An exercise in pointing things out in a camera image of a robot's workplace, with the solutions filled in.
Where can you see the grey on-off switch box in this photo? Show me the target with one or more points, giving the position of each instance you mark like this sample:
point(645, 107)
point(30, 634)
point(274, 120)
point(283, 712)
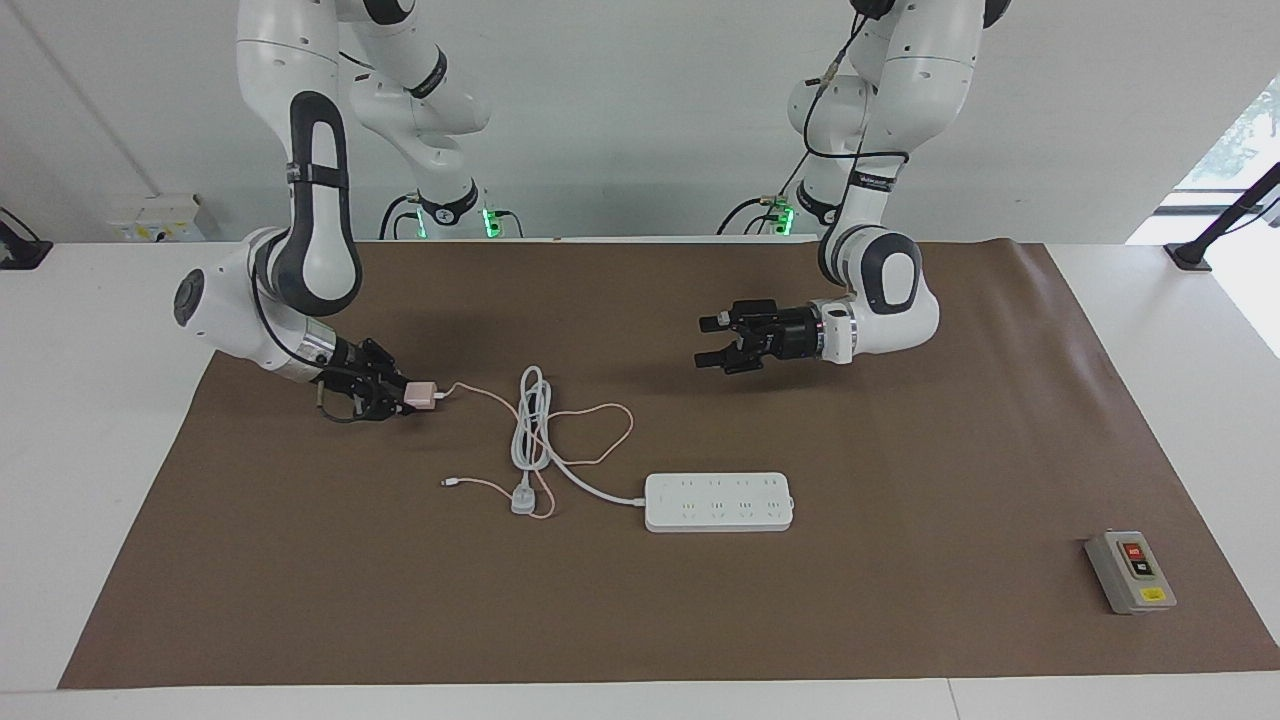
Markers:
point(1130, 572)

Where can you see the black stand pole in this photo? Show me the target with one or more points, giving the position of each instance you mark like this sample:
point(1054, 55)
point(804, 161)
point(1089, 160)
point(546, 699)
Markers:
point(1190, 255)

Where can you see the white wall outlet box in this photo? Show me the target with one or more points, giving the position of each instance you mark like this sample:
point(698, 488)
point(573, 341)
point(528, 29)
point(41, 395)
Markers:
point(155, 218)

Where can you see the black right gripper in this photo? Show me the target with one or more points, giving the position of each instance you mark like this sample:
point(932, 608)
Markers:
point(360, 380)

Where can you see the brown table mat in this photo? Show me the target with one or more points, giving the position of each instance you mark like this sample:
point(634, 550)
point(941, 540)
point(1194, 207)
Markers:
point(700, 620)

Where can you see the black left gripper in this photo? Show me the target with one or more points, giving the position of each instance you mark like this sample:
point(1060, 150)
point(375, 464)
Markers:
point(785, 335)

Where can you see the pink charger block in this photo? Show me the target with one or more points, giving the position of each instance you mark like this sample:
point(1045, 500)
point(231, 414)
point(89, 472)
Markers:
point(425, 396)

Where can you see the white power strip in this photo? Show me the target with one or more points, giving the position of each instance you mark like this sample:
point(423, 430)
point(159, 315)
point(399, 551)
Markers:
point(720, 503)

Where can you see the black table clamp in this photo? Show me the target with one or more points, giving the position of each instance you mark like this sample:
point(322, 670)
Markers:
point(20, 252)

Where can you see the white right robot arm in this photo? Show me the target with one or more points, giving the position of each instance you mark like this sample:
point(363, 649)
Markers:
point(265, 60)

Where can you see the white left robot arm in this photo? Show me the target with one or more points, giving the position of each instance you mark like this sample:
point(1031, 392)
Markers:
point(905, 90)

